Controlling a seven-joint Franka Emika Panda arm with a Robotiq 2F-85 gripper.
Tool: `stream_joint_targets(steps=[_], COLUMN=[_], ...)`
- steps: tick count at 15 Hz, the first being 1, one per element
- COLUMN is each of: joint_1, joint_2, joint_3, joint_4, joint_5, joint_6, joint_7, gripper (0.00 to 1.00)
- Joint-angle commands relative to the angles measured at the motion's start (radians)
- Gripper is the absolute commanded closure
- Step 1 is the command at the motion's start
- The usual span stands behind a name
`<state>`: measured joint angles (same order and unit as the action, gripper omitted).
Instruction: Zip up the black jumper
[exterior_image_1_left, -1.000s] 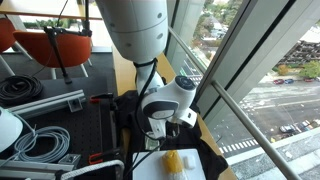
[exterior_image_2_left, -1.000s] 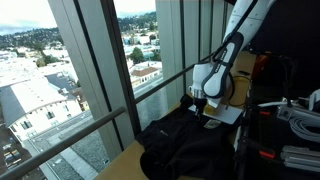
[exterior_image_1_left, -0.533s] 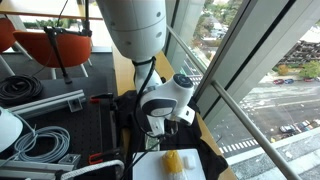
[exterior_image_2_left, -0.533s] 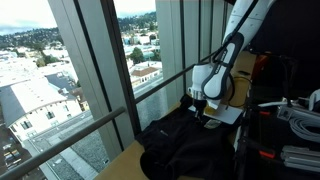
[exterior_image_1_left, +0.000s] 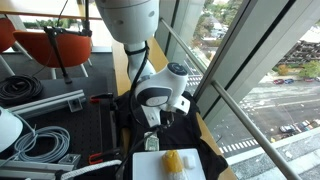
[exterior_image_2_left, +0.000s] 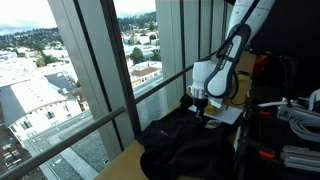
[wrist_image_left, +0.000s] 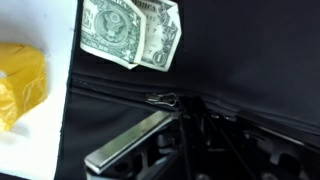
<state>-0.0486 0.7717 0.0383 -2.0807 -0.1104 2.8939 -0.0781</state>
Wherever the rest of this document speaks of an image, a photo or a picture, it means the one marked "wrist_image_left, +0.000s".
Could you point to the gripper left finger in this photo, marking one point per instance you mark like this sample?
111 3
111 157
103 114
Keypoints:
126 140

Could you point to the black zippered bag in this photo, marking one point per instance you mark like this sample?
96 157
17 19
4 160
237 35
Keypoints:
250 50

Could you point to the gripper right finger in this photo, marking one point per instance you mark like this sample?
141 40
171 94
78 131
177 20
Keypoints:
233 150

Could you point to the silver zipper pull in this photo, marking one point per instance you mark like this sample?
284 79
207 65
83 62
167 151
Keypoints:
163 99

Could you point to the folded one dollar bill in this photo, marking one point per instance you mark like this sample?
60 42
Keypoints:
110 30

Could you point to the yellow plastic wrapped bundle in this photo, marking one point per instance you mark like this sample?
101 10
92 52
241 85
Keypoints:
23 73

